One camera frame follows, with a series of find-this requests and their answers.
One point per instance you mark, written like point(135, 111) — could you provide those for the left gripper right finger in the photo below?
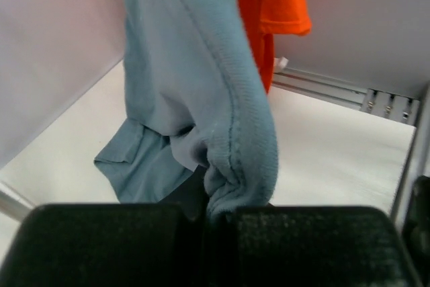
point(311, 246)

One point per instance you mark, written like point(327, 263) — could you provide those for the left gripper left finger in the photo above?
point(105, 245)

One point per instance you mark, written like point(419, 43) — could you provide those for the grey-blue t-shirt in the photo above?
point(193, 98)

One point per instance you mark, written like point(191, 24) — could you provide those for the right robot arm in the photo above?
point(416, 227)

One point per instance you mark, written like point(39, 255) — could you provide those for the orange t-shirt on blue hanger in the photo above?
point(263, 19)

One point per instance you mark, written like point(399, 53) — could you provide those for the metal clothes rack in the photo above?
point(13, 204)

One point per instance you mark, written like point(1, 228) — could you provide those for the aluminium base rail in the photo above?
point(371, 101)

